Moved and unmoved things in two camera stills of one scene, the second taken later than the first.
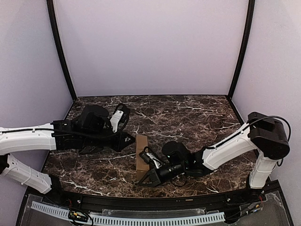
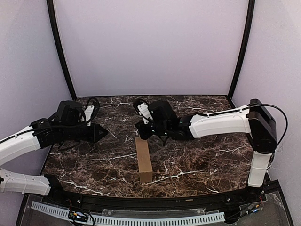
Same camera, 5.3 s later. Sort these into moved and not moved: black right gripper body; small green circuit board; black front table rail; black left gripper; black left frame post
Moved: black right gripper body; black left gripper
Not moved: small green circuit board; black left frame post; black front table rail
